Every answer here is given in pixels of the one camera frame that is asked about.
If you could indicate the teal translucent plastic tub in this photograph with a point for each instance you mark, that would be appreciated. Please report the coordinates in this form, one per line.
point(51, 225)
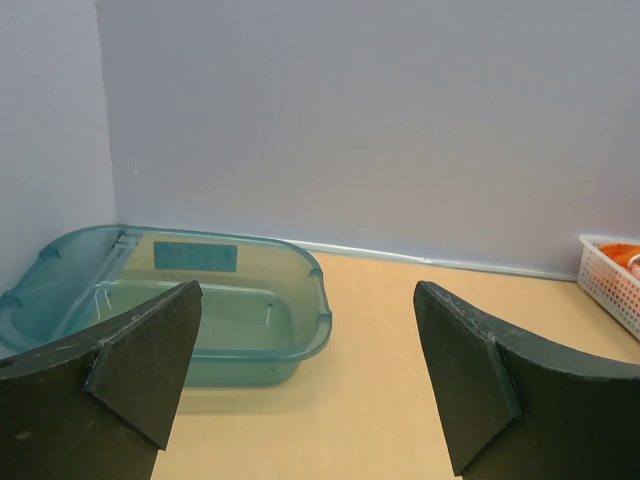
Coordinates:
point(264, 304)

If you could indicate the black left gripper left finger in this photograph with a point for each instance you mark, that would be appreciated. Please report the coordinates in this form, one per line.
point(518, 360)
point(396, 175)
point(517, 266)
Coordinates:
point(100, 403)

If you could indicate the orange and white towel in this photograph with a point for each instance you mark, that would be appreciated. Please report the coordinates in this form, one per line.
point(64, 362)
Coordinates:
point(626, 256)

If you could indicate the white perforated plastic basket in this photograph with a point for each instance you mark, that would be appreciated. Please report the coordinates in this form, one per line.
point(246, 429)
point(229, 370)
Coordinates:
point(610, 285)

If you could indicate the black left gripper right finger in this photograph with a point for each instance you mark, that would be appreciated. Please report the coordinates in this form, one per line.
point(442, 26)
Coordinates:
point(515, 405)

